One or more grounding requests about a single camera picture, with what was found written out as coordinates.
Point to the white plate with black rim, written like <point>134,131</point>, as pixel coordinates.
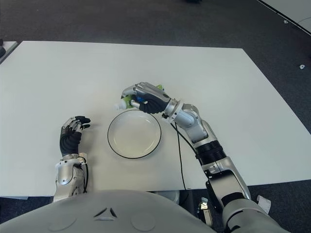
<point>133,136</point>

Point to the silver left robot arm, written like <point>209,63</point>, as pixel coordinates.
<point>64,174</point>

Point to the white paper slip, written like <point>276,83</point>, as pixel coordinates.
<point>264,204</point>

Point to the grey side table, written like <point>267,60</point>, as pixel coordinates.
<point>11,47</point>

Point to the metal support frame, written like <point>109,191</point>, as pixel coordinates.
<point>205,208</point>

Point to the black game controller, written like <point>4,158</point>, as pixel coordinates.
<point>2,51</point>

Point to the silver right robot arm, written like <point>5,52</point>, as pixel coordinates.
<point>194,121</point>

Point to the white table leg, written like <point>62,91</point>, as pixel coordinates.
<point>173,195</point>

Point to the white background table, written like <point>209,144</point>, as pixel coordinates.
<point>291,12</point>

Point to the green white toothpaste tube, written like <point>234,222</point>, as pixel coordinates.
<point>120,106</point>

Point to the grey robot torso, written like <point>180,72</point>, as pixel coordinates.
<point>104,213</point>

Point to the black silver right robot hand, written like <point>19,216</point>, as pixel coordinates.
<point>155,102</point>

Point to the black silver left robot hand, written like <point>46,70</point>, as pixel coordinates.
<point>70,142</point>

